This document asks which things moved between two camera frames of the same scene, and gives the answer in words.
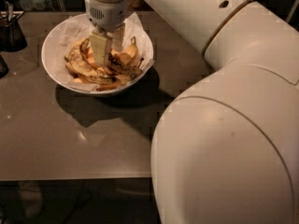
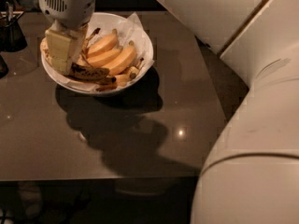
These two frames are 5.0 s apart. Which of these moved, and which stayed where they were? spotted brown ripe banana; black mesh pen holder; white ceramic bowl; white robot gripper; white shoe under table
Moved: spotted brown ripe banana; white robot gripper
Stayed: black mesh pen holder; white shoe under table; white ceramic bowl
